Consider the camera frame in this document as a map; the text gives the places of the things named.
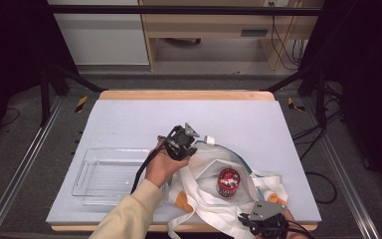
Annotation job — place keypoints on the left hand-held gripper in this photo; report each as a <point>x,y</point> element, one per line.
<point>180,141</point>

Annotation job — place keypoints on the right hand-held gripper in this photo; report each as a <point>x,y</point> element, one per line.
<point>265,219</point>

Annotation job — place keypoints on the white spotted tote bag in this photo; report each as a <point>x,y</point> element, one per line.
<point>205,186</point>

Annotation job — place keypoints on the red candy jar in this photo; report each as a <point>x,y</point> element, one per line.
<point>228,181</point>

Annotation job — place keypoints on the clear plastic tray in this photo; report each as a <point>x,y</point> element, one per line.
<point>106,176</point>

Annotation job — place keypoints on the person's right hand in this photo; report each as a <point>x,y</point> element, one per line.
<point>290,215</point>

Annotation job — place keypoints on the person's left hand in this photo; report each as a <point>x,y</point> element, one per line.
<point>162,167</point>

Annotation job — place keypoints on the yellow black floor tape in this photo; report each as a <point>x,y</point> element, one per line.
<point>81,103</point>
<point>293,104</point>

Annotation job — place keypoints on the light wooden desk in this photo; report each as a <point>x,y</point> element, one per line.
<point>212,25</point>

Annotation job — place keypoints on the white cabinet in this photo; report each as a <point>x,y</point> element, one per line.
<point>102,40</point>

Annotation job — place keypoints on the black curtain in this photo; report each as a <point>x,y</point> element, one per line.
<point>10,49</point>
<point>368,66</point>

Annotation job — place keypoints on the aluminium floor rail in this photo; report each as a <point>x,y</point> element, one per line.
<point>20,169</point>
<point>344,179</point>

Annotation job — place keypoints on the black metal frame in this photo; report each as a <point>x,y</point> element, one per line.
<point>179,10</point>

